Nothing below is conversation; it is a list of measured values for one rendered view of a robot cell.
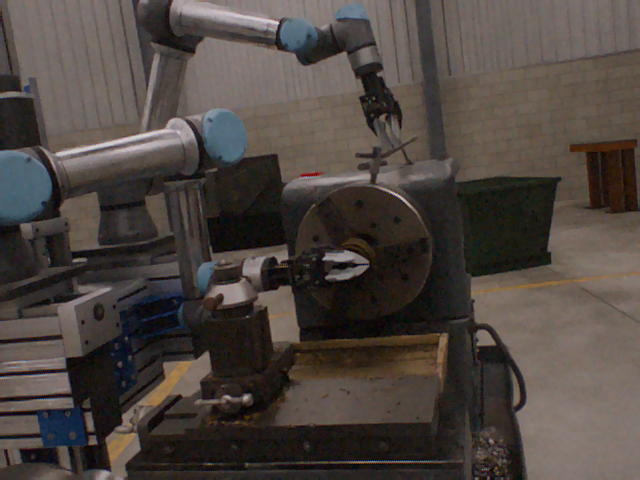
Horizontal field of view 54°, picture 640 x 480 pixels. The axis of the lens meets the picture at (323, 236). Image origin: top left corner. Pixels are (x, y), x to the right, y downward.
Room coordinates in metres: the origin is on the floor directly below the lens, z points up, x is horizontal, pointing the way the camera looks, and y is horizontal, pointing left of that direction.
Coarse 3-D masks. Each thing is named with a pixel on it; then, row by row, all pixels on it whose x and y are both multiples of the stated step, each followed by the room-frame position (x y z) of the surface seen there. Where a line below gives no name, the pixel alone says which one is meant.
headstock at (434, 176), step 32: (448, 160) 1.77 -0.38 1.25; (288, 192) 1.63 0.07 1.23; (320, 192) 1.60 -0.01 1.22; (416, 192) 1.53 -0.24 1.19; (448, 192) 1.52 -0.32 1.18; (288, 224) 1.62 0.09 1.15; (448, 224) 1.52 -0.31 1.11; (288, 256) 1.64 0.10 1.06; (448, 256) 1.52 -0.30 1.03; (448, 288) 1.52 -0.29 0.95; (320, 320) 1.61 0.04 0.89; (352, 320) 1.59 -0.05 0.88; (384, 320) 1.57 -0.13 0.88; (416, 320) 1.55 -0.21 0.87
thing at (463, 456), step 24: (456, 408) 0.86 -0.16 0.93; (456, 432) 0.79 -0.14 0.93; (144, 456) 0.84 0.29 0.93; (264, 456) 0.79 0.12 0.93; (288, 456) 0.78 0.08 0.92; (312, 456) 0.77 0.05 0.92; (336, 456) 0.77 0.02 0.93; (360, 456) 0.76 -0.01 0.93; (384, 456) 0.75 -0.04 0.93; (408, 456) 0.74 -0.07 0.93; (432, 456) 0.73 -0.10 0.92; (456, 456) 0.72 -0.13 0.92
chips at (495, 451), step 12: (480, 432) 1.46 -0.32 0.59; (480, 444) 1.44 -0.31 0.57; (492, 444) 1.45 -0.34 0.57; (504, 444) 1.46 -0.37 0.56; (480, 456) 1.35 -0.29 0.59; (492, 456) 1.36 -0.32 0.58; (504, 456) 1.40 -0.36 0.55; (516, 456) 1.42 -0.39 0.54; (480, 468) 1.29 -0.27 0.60; (492, 468) 1.28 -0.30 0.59; (504, 468) 1.32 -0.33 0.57; (516, 468) 1.36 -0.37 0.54
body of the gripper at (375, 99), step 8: (376, 64) 1.54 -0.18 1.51; (360, 72) 1.52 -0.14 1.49; (368, 72) 1.52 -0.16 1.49; (376, 72) 1.57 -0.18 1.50; (368, 80) 1.52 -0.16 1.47; (376, 80) 1.53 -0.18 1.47; (368, 88) 1.54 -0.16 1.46; (376, 88) 1.53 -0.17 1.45; (384, 88) 1.51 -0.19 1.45; (360, 96) 1.52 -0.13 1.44; (368, 96) 1.52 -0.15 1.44; (376, 96) 1.53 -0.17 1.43; (384, 96) 1.51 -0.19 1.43; (392, 96) 1.58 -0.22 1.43; (368, 104) 1.53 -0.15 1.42; (376, 104) 1.53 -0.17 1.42; (384, 104) 1.51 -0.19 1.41; (392, 104) 1.52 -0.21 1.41; (368, 112) 1.54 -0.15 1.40; (376, 112) 1.52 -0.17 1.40; (384, 112) 1.57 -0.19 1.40
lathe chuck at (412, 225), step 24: (336, 192) 1.43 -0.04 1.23; (360, 192) 1.41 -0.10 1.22; (384, 192) 1.40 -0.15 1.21; (312, 216) 1.44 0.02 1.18; (360, 216) 1.41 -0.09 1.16; (384, 216) 1.40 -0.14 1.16; (408, 216) 1.39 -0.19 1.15; (312, 240) 1.45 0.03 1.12; (384, 240) 1.40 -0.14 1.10; (432, 240) 1.44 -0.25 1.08; (384, 264) 1.40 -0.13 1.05; (408, 264) 1.39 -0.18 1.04; (360, 288) 1.42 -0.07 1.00; (384, 288) 1.41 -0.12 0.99; (408, 288) 1.39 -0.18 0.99; (360, 312) 1.42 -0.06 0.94; (384, 312) 1.41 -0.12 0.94
